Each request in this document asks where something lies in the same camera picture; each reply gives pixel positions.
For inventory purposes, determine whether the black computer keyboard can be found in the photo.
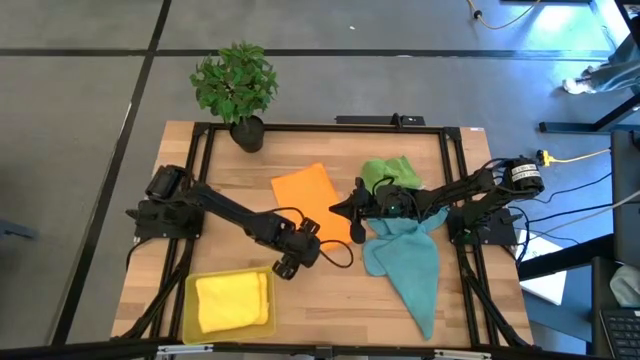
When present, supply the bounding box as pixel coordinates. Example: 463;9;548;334
598;306;640;358

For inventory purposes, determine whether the white paper box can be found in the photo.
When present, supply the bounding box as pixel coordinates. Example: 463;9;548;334
518;234;570;307

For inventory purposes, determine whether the green potted plant black pot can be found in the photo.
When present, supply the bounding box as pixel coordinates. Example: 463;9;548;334
188;40;280;155

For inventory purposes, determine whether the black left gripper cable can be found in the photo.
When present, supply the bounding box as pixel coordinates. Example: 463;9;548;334
272;206;355;270

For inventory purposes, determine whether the black bar device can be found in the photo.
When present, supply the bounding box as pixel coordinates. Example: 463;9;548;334
333;113;427;128

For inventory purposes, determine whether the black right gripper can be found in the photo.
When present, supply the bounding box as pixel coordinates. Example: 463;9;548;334
328;176;426;245

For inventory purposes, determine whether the green microfiber towel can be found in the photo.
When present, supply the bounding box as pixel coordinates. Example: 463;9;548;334
360;155;424;194

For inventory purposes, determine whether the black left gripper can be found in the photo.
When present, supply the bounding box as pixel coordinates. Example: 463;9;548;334
259;212;323;282

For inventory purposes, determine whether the black power cable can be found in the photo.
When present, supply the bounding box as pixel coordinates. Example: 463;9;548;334
519;171;614;221

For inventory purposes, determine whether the yellow hanging cord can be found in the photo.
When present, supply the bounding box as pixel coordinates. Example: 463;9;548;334
466;0;542;31

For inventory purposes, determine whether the teal microfiber towel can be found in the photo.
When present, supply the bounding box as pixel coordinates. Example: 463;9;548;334
361;206;450;342

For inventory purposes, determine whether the white cable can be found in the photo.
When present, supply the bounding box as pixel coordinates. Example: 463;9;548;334
529;188;640;236

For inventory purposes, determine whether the yellow translucent plastic bin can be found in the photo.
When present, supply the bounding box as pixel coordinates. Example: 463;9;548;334
181;265;278;347

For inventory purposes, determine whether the yellow plug cable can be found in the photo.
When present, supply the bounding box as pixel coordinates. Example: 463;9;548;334
536;148;612;169

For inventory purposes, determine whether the yellow microfiber towel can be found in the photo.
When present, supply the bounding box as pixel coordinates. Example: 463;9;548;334
194;270;271;335

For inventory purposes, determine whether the person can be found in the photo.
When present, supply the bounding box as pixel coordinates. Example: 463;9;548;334
561;29;640;97

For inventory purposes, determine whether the black aluminium table frame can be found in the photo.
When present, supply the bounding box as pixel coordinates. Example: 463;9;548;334
0;121;640;360

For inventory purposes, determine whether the black desk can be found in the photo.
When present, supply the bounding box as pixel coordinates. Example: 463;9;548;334
591;255;640;360

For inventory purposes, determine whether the orange microfiber towel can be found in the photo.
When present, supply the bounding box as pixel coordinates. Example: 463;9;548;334
270;162;354;253

